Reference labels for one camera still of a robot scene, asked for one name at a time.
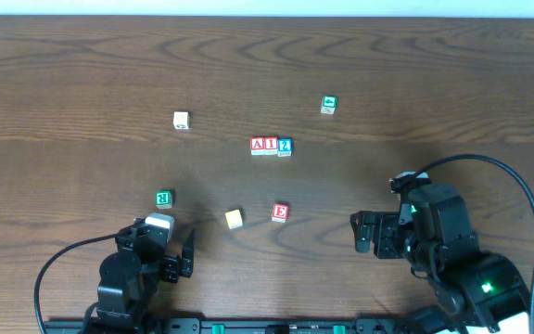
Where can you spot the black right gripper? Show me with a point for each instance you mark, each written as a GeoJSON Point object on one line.
{"type": "Point", "coordinates": [385, 235]}

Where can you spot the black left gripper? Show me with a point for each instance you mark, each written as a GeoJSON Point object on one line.
{"type": "Point", "coordinates": [172, 269]}

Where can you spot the red letter E block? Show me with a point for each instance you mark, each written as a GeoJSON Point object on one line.
{"type": "Point", "coordinates": [280, 213]}

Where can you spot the blue number 2 block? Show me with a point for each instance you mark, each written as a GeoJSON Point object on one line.
{"type": "Point", "coordinates": [285, 147]}

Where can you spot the red letter I block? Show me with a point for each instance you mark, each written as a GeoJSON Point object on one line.
{"type": "Point", "coordinates": [270, 145]}

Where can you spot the red letter A block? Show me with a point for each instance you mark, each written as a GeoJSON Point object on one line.
{"type": "Point", "coordinates": [257, 147]}

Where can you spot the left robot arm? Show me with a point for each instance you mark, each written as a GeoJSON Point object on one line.
{"type": "Point", "coordinates": [129, 279]}

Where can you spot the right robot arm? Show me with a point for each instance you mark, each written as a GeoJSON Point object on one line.
{"type": "Point", "coordinates": [432, 232]}

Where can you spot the green letter R block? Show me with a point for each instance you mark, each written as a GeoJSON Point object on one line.
{"type": "Point", "coordinates": [163, 199]}

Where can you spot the yellow wooden block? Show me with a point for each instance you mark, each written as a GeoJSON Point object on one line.
{"type": "Point", "coordinates": [234, 219]}

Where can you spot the green number 4 block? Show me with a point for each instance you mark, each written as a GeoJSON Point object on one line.
{"type": "Point", "coordinates": [329, 105]}

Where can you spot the plain wooden owl block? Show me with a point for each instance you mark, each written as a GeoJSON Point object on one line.
{"type": "Point", "coordinates": [181, 120]}

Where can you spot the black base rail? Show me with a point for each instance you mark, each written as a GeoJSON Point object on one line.
{"type": "Point", "coordinates": [196, 326]}

